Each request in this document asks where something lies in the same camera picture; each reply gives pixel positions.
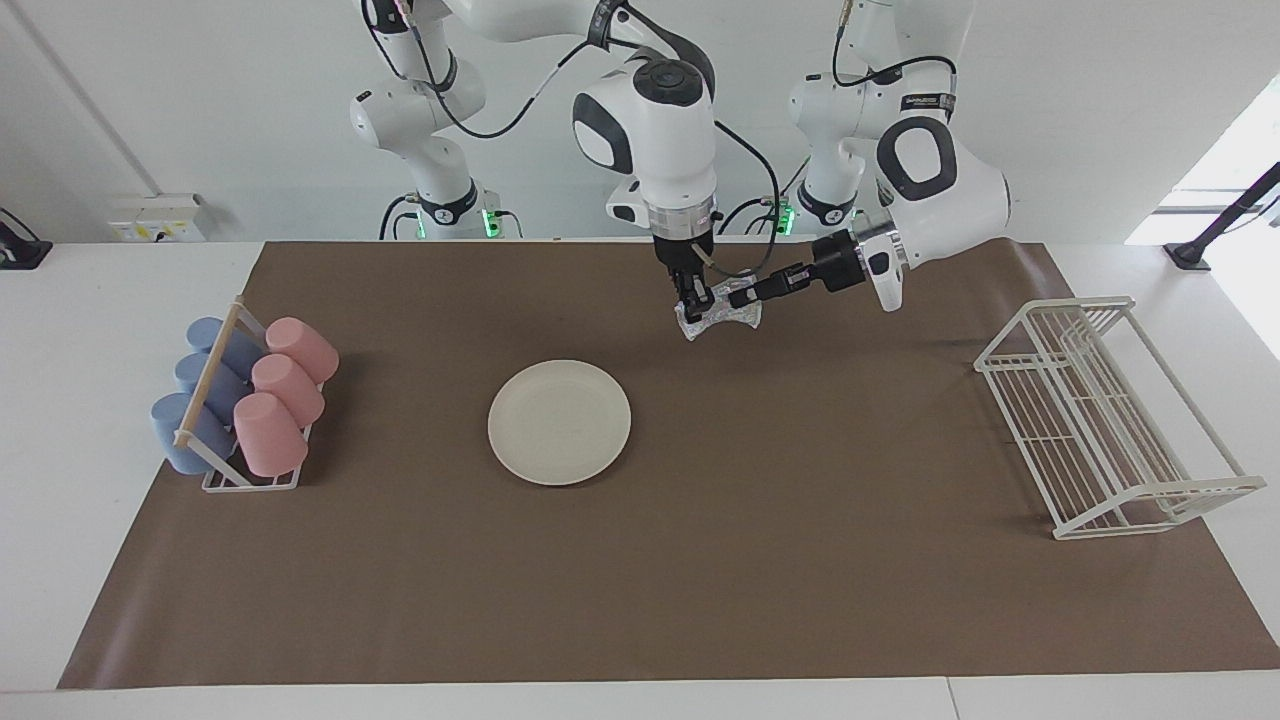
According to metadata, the crinkly transparent plastic bag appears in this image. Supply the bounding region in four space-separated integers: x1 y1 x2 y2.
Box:
678 280 764 341

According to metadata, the cream round plate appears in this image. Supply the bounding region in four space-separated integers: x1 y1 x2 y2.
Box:
487 359 632 487

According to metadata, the brown table mat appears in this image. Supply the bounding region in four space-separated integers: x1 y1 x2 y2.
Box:
57 240 1280 691

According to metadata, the black angled stand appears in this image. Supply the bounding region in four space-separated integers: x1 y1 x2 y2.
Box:
1165 162 1280 271

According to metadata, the pink plastic cup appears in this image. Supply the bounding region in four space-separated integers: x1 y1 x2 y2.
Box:
233 392 309 478
265 317 340 384
251 354 326 426

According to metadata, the blue plastic cup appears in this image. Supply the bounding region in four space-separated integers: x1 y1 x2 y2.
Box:
186 317 266 379
150 392 239 475
175 352 251 421

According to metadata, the white power outlet box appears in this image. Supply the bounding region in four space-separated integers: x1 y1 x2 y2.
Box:
108 194 213 243

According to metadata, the black table clamp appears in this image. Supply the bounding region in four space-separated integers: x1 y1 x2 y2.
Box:
0 207 53 271

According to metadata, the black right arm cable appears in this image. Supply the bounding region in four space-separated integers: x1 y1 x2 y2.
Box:
362 0 783 279

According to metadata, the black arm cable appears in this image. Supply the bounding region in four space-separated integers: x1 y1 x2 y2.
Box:
832 0 957 87
362 0 783 279

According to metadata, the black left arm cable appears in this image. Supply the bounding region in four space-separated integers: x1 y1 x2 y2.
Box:
832 0 957 87

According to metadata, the white wire dish rack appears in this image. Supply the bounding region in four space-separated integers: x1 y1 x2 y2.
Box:
974 296 1267 541

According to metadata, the white cup rack wooden handle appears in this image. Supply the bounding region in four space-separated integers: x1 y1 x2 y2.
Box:
173 295 326 493

